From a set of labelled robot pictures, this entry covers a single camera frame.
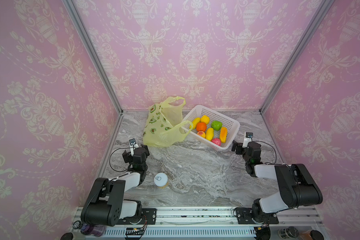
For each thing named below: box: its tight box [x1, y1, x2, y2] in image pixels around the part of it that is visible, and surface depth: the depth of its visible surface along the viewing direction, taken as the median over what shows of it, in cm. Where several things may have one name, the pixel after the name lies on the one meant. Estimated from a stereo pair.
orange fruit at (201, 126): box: [196, 122, 207, 132], surface depth 105 cm
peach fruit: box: [197, 130, 206, 139], surface depth 102 cm
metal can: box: [278, 226, 300, 239], surface depth 64 cm
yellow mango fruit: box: [206, 127, 214, 141], surface depth 102 cm
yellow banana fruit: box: [189, 117, 201, 130], surface depth 111 cm
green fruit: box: [211, 120, 223, 131], surface depth 108 cm
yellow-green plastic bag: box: [143, 96, 193, 148], surface depth 96 cm
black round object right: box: [310, 230, 325, 240], surface depth 62 cm
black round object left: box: [60, 232, 74, 240], surface depth 62 cm
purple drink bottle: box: [72, 220, 106, 237], surface depth 61 cm
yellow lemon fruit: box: [200, 115, 211, 125], surface depth 111 cm
